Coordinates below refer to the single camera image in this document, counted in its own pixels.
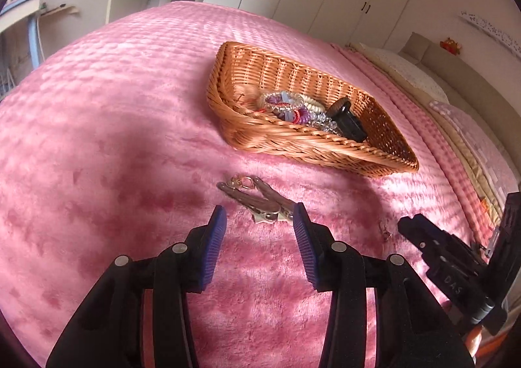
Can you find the black hair claw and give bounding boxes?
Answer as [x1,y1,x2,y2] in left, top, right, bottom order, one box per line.
[327,96,369,143]

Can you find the red plush toy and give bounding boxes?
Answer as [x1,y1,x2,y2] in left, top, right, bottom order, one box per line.
[440,37,463,55]

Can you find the white floral pillow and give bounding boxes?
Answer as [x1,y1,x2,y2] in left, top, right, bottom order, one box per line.
[358,46,449,99]

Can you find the brown wicker basket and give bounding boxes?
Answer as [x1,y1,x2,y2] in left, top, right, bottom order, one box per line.
[207,41,420,178]

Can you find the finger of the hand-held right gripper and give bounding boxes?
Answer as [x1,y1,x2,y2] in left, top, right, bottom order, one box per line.
[487,191,521,308]
[398,214,476,267]

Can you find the beige padded headboard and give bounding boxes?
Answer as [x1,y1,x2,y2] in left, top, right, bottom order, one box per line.
[399,32,521,175]

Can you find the pink patterned pillow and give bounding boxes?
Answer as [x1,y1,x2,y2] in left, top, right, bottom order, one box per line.
[431,100,521,190]

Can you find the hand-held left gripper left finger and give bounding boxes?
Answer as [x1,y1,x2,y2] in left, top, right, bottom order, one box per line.
[46,205,227,368]

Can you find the pink ribbed blanket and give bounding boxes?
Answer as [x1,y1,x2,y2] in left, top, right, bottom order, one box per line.
[334,44,496,248]

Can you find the white and blue desk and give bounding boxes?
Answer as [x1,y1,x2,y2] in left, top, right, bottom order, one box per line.
[0,0,46,72]

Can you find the white carved wall shelf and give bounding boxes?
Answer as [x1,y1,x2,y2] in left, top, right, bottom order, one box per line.
[460,10,520,53]

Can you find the small wooden shelf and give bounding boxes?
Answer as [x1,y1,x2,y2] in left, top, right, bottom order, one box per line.
[38,4,79,17]

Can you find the pile of bracelets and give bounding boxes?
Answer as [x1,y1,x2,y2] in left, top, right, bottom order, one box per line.
[259,91,304,116]

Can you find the silver metal clips with ring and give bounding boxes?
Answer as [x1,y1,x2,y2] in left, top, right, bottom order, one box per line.
[217,175,294,226]

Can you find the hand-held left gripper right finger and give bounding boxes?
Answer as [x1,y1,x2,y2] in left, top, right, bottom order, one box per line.
[292,202,476,368]

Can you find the beige quilt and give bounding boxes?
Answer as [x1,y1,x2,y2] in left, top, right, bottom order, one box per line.
[346,41,511,224]

